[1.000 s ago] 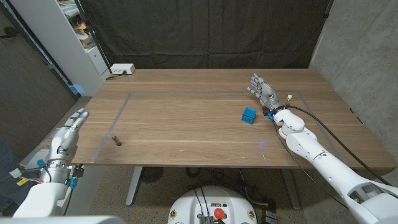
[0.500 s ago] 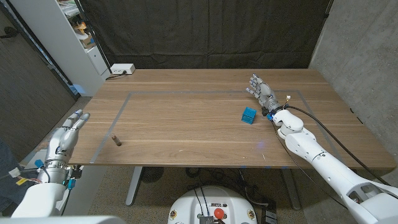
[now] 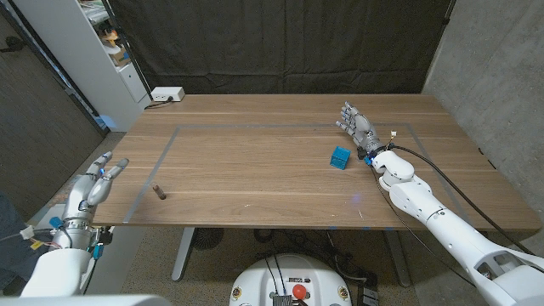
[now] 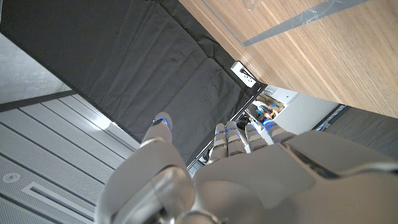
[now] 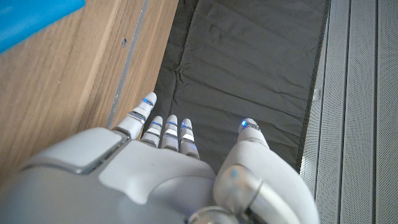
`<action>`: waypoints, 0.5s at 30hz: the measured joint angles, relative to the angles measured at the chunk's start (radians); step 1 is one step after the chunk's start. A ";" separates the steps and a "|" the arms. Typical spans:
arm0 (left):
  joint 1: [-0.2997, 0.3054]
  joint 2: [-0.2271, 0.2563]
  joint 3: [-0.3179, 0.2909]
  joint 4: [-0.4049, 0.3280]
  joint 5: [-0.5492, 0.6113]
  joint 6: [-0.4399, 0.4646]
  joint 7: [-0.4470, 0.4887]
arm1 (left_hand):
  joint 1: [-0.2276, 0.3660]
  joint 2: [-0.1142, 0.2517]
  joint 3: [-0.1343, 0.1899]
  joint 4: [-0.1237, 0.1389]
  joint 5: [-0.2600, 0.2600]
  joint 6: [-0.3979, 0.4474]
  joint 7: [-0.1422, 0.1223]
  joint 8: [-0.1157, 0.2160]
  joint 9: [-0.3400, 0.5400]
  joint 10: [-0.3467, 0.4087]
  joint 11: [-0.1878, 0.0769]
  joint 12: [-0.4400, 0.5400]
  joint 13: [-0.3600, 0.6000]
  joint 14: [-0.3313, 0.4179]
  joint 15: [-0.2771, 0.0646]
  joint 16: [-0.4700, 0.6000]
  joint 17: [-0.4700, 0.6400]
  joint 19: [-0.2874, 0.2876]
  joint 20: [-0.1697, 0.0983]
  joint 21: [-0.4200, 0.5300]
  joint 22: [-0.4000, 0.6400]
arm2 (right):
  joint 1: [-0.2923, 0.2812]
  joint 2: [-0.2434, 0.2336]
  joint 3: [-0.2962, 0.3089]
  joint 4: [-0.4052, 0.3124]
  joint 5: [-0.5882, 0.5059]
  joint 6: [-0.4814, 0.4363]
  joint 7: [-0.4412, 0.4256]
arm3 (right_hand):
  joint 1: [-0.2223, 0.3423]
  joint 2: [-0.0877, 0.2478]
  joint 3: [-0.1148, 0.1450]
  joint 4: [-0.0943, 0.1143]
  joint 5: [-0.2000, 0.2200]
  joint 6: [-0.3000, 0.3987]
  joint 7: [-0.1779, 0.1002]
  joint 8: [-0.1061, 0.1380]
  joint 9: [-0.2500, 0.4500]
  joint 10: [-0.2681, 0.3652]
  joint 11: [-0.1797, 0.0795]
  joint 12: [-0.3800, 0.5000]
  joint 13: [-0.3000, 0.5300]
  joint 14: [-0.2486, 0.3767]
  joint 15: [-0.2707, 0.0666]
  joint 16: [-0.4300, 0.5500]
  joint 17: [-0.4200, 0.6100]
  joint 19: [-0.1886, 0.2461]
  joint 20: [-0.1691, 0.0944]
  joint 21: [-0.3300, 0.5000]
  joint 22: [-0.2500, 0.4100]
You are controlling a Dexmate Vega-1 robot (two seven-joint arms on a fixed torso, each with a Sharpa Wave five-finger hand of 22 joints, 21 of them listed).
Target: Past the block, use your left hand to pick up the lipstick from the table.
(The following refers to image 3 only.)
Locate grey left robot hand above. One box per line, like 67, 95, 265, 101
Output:
63, 151, 130, 222

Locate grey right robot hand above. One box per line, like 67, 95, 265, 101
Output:
335, 100, 386, 156

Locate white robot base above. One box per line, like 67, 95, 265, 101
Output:
229, 253, 353, 306

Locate blue cube block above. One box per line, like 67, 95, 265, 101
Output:
329, 145, 352, 171

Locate person leg in blue jeans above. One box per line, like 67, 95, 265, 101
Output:
0, 193, 52, 294

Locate grey tape rectangle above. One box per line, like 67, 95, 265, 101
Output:
122, 122, 473, 224

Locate grey table leg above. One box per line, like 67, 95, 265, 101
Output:
171, 227, 196, 282
382, 230, 412, 288

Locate black backdrop curtain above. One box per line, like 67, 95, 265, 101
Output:
108, 0, 456, 95

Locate white shelf cabinet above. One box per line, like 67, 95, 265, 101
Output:
14, 0, 152, 133

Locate black round fan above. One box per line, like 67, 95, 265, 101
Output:
191, 228, 225, 251

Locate white power strip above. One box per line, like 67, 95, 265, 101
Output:
150, 86, 186, 103

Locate backdrop stand pole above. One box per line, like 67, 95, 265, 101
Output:
100, 0, 154, 101
442, 0, 458, 27

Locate cardboard box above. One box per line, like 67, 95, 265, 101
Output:
110, 45, 132, 68

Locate yellow toy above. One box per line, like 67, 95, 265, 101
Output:
100, 28, 120, 48

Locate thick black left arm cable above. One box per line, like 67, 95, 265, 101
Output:
0, 227, 71, 250

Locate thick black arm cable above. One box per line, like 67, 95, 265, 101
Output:
0, 227, 71, 250
388, 144, 537, 258

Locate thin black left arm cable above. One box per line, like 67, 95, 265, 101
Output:
82, 244, 103, 295

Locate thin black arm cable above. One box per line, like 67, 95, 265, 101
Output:
82, 244, 103, 295
369, 163, 481, 291

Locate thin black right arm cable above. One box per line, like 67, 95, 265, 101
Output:
369, 163, 481, 291

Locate black power strip cord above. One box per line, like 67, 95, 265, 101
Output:
143, 96, 174, 111

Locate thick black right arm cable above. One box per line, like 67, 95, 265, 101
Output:
388, 144, 537, 258

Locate black floor cable bundle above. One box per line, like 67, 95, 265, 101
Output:
253, 229, 379, 290

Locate black door handle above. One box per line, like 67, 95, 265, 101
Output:
0, 36, 26, 54

